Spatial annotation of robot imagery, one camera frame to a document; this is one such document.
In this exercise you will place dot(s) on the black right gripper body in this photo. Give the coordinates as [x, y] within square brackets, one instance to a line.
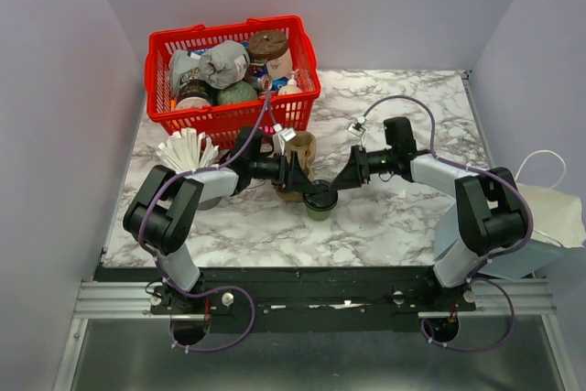
[375, 161]

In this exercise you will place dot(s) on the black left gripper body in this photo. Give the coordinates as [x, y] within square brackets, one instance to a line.
[269, 168]

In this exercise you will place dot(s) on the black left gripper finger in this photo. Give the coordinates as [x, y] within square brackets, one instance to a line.
[317, 187]
[293, 183]

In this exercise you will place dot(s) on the black plastic cup lid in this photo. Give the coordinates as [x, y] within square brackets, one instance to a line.
[322, 201]

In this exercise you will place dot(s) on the green paper coffee cup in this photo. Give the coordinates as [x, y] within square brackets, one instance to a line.
[318, 215]

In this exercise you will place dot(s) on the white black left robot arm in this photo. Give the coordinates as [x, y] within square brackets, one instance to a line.
[161, 214]

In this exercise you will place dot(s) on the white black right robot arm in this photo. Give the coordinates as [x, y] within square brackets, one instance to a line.
[493, 218]

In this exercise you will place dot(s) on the white paper takeout bag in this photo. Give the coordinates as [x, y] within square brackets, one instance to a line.
[557, 215]

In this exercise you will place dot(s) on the brown cardboard cup carrier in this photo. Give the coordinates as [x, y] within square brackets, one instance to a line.
[304, 144]

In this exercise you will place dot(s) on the red plastic shopping basket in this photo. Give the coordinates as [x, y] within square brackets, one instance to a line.
[223, 122]

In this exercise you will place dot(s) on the small pump lotion bottle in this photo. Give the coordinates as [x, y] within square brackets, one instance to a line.
[292, 85]

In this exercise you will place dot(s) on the green round sponge ball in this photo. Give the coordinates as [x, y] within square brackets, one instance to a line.
[240, 92]

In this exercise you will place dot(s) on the white paper straws bundle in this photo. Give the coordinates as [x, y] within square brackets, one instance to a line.
[188, 150]

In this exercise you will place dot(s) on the grey rolled cloth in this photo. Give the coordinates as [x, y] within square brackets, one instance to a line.
[224, 65]

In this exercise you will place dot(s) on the brown lidded beige jar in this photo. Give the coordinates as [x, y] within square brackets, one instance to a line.
[270, 49]

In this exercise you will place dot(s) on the dark labelled snack bag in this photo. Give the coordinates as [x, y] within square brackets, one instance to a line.
[188, 90]

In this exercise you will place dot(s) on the light blue paper bag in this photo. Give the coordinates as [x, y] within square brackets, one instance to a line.
[534, 256]

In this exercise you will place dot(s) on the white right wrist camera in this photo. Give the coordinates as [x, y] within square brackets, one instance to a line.
[358, 129]

